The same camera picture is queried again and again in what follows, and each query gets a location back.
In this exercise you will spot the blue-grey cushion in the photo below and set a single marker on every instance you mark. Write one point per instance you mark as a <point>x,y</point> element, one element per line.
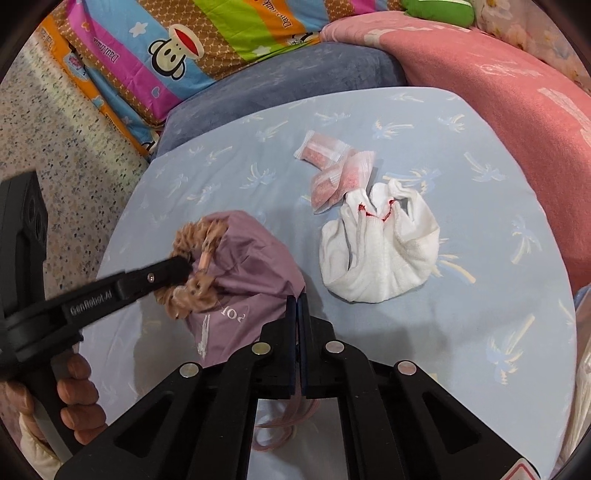
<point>277,78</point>

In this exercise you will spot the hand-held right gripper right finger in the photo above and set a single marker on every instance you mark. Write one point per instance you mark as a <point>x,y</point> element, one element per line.
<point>304,350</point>

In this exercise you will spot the light blue palm print cushion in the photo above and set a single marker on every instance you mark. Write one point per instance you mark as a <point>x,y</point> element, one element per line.
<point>461,323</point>

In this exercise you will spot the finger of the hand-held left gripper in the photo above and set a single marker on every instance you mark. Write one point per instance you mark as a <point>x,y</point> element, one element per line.
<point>157,277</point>

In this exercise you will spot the grey floral blanket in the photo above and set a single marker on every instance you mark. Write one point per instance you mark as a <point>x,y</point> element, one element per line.
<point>531,27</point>

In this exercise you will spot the pink blanket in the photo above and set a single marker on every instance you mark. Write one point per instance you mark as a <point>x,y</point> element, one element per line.
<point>508,115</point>

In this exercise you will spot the colourful monkey print quilt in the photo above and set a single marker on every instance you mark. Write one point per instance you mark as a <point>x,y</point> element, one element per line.
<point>184,46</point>

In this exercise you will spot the pink granule packet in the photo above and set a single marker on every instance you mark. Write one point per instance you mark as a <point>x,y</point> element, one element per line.
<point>341,182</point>
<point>321,147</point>

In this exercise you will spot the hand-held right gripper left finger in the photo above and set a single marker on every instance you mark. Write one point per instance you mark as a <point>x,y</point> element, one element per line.
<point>292,350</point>

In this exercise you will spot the green plush pillow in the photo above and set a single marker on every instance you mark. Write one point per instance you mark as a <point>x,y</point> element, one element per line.
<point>434,11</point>

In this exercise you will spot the person's left hand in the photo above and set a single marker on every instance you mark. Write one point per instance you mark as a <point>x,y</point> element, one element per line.
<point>78,392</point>

